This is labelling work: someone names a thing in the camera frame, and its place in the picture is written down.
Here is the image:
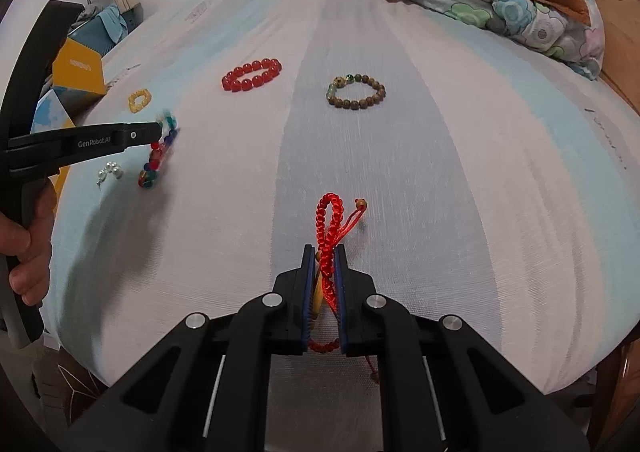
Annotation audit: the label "wooden headboard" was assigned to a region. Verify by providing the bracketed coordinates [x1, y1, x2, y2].
[580, 0, 640, 112]

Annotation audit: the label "yellow cardboard box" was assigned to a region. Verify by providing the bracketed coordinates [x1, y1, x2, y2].
[50, 34, 109, 197]

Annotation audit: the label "blue and white box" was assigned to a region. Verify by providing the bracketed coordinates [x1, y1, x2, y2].
[30, 90, 77, 133]

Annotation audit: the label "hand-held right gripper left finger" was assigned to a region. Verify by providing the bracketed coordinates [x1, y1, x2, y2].
[65, 244, 316, 452]

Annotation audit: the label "red braided cord bracelet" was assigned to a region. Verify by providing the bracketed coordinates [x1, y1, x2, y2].
[307, 192, 382, 386]

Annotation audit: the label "yellow bead bracelet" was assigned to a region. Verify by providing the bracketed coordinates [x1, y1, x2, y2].
[128, 88, 152, 113]

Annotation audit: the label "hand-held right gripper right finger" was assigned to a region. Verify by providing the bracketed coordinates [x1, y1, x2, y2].
[335, 244, 592, 452]

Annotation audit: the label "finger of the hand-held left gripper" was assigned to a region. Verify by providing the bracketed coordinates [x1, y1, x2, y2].
[4, 122, 165, 179]

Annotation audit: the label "brown wooden bead bracelet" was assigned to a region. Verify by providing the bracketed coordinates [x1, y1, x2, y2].
[327, 74, 387, 110]

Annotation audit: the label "red bead bracelet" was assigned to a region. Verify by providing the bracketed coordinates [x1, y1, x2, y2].
[221, 58, 283, 92]

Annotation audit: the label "person's left hand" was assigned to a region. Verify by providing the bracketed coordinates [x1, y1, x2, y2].
[0, 179, 59, 307]

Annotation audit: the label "striped bed sheet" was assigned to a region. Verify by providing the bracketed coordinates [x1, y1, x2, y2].
[47, 0, 640, 452]

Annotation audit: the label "multicolour glass bead bracelet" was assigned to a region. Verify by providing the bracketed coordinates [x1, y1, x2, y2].
[138, 109, 181, 190]

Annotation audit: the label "pearl earrings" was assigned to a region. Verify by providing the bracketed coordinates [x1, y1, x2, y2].
[96, 161, 124, 189]

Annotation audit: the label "blue cloth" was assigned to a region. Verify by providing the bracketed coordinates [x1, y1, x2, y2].
[92, 6, 130, 45]

